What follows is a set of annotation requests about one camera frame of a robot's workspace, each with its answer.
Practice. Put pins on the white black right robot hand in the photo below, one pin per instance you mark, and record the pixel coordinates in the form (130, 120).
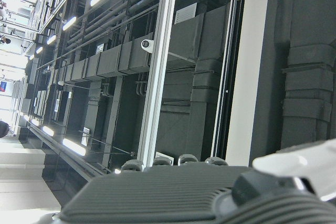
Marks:
(162, 195)

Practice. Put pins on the white flat beam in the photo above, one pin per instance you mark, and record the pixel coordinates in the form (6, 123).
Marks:
(249, 64)

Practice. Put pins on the white paper sign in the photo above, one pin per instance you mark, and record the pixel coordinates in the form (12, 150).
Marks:
(186, 12)

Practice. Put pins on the aluminium profile post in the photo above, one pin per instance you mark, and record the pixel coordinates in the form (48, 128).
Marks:
(158, 64)

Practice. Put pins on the long grey ventilation duct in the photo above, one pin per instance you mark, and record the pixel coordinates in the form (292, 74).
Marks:
(131, 56)

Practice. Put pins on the white security camera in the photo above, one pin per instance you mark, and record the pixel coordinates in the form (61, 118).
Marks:
(147, 45)

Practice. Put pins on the wide grey ventilation duct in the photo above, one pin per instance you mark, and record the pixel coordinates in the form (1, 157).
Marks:
(307, 77)

